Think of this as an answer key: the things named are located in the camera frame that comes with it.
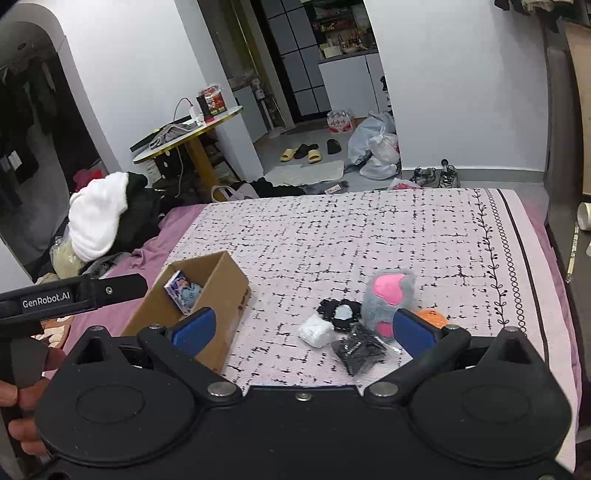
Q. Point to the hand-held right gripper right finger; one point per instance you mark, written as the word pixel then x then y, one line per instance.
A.
pixel 415 334

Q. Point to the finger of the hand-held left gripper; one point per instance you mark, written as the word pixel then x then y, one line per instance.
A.
pixel 115 290

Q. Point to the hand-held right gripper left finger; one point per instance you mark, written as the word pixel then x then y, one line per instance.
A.
pixel 196 330

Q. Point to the toy hamburger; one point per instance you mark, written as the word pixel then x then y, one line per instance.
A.
pixel 434 318

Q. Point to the cardboard box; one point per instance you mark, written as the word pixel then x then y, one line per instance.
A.
pixel 221 295

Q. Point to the grey plush toy pink heart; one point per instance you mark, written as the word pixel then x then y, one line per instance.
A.
pixel 375 308

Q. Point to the black socks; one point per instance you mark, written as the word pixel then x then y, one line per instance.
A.
pixel 358 351

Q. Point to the white socks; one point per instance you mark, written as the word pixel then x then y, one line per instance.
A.
pixel 316 331

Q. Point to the person's left hand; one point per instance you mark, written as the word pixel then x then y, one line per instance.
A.
pixel 32 397

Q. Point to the grey garment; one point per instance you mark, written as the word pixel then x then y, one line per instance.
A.
pixel 104 265

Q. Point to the beige orange-trimmed cloth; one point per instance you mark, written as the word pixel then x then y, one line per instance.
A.
pixel 53 334

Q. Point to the printed card packet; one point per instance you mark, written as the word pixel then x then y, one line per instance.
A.
pixel 178 290

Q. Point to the pale yellow fleece in bag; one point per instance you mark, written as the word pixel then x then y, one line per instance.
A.
pixel 67 258

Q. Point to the purple bed sheet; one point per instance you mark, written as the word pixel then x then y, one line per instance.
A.
pixel 152 249

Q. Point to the white fleece garment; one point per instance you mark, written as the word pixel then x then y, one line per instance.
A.
pixel 97 217

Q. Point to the black clothes pile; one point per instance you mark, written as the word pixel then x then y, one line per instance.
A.
pixel 141 217

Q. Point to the red cloth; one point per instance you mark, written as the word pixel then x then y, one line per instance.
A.
pixel 87 177

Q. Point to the white black patterned blanket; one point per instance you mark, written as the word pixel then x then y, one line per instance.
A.
pixel 323 240

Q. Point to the white tote bag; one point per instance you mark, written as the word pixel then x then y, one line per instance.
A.
pixel 231 193

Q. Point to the grey sneaker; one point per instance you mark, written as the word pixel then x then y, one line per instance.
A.
pixel 425 177
pixel 449 176

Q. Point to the round white table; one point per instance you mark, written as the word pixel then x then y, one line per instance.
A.
pixel 184 138

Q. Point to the grey cloth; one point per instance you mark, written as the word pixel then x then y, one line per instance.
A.
pixel 171 133

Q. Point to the white plastic bag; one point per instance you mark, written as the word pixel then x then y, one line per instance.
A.
pixel 383 161

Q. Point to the pale floor mat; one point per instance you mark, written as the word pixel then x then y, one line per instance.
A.
pixel 309 171

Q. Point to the yellow slipper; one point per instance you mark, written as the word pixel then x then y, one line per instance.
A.
pixel 288 154
pixel 314 156

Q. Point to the black slipper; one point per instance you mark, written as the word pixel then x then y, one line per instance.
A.
pixel 302 151
pixel 334 146

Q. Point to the grey plastic bag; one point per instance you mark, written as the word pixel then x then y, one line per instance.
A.
pixel 369 134

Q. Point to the white round container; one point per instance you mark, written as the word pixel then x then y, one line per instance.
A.
pixel 585 214

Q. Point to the red box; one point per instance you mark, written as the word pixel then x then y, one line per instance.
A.
pixel 213 104

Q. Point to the bottled water pack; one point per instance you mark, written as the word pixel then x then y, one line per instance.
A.
pixel 340 121

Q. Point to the white standing fan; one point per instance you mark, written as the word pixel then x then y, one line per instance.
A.
pixel 261 101

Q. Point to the white kitchen cabinet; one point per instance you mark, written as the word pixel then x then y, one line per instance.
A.
pixel 346 87

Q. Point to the black white jacket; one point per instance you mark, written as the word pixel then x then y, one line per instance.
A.
pixel 526 5

